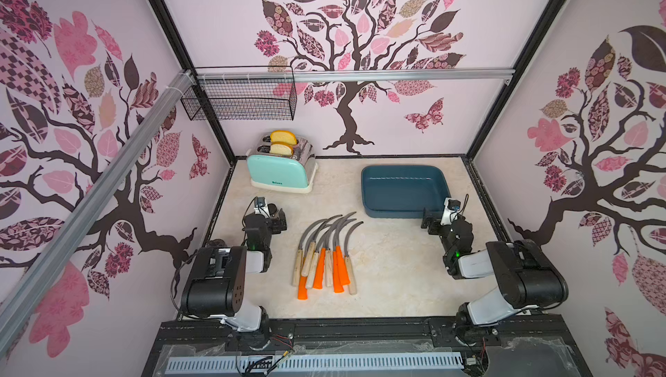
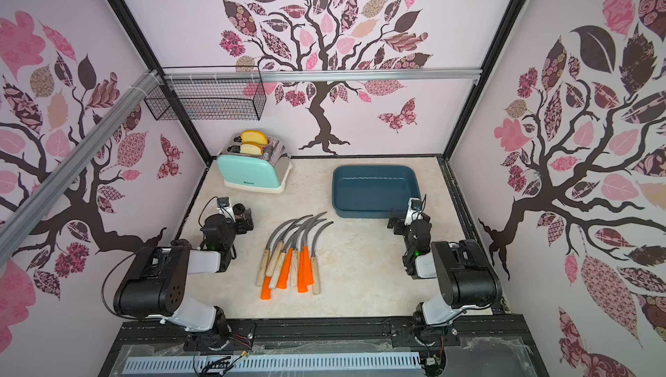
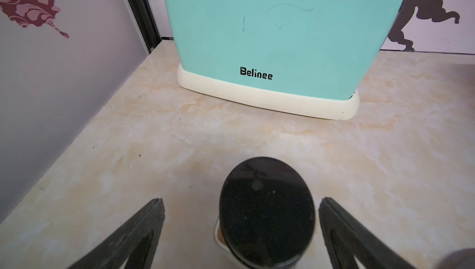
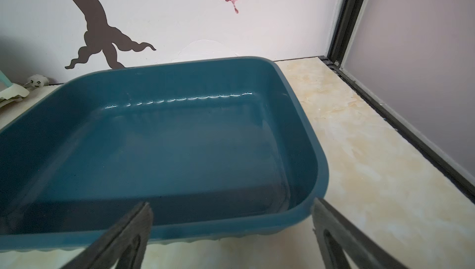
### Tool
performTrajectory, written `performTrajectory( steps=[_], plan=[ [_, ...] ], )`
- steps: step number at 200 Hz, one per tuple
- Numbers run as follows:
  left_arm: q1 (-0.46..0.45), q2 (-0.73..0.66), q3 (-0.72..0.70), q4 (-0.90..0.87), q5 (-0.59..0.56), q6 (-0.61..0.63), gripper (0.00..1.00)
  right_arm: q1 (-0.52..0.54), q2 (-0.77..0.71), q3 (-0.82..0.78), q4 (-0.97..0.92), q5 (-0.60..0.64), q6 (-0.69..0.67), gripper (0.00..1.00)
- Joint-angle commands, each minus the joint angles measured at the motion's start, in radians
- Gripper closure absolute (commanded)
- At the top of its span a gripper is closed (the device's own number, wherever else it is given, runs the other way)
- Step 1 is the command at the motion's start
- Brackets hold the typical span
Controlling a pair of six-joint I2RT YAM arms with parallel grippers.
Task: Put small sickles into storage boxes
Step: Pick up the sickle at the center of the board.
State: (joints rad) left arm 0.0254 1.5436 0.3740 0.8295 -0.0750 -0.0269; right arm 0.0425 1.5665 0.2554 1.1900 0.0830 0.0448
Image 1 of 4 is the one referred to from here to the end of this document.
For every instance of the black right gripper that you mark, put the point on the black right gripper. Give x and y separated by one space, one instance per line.
434 225

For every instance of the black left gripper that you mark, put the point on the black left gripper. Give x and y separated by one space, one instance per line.
276 226

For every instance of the teal plastic storage box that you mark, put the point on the teal plastic storage box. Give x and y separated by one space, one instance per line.
403 191

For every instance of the wooden handle sickle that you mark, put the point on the wooden handle sickle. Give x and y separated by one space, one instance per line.
329 265
296 274
311 242
352 286

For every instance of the orange handle sickle boxed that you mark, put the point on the orange handle sickle boxed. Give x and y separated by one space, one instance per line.
342 248

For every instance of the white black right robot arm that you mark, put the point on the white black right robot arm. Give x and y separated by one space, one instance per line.
526 279

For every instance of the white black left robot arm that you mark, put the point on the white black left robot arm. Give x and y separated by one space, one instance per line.
215 287

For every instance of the mint green toaster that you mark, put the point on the mint green toaster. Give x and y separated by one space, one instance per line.
293 174

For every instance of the pale bread slice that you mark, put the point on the pale bread slice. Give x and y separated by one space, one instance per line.
281 149

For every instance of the yellow bread slice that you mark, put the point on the yellow bread slice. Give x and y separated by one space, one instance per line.
283 137

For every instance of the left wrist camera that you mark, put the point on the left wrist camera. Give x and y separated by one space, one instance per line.
260 203

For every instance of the orange handle sickle lower left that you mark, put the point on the orange handle sickle lower left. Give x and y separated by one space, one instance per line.
306 283

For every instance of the orange handle sickle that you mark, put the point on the orange handle sickle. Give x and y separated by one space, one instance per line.
321 252
306 283
337 273

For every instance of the orange handle sickle middle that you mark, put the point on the orange handle sickle middle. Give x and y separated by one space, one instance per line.
321 252

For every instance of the orange handle sickle right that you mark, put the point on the orange handle sickle right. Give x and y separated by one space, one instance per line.
337 273

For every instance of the white vented cable duct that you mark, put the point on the white vented cable duct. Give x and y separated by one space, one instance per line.
312 363

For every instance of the aluminium rail back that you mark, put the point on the aluminium rail back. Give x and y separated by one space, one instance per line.
406 74

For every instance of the aluminium rail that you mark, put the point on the aluminium rail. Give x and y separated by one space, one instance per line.
22 301
406 74

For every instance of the aluminium rail left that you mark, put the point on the aluminium rail left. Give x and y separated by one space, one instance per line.
22 301

